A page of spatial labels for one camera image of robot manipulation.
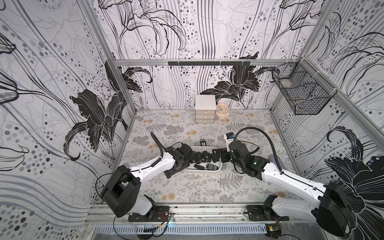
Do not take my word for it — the purple glasses case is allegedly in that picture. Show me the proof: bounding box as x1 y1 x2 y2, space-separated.
269 154 284 167

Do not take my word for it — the black chrome key fob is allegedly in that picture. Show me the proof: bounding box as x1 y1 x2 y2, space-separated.
194 164 206 171

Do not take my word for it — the black Audi key fob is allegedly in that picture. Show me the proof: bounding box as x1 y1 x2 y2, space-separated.
200 139 207 147

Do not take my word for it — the white storage tray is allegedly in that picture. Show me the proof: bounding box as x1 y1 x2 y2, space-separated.
185 146 223 174

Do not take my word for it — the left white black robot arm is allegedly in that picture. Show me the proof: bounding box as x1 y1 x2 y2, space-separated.
101 144 193 220

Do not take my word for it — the white mini drawer cabinet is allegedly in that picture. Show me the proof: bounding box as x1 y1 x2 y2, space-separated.
195 95 217 124

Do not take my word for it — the white cable duct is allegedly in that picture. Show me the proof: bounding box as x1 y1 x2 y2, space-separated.
94 224 267 235

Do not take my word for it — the black wire wall basket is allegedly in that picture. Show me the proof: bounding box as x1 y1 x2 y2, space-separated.
272 62 336 115

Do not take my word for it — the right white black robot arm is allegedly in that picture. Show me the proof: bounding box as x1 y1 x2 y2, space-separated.
211 141 353 237

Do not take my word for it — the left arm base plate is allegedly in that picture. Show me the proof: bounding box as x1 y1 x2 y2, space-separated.
128 206 170 223

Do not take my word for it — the black wall hook rail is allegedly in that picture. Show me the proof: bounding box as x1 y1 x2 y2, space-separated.
168 61 251 66

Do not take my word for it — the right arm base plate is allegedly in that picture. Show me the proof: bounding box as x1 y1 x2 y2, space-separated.
244 205 290 223

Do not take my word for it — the pink round alarm clock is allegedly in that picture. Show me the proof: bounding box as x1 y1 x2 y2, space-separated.
216 104 230 119

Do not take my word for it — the black key front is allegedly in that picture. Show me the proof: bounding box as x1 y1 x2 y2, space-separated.
196 152 204 165

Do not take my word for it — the silver black BMW key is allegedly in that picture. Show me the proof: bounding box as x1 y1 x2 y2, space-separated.
206 163 219 171

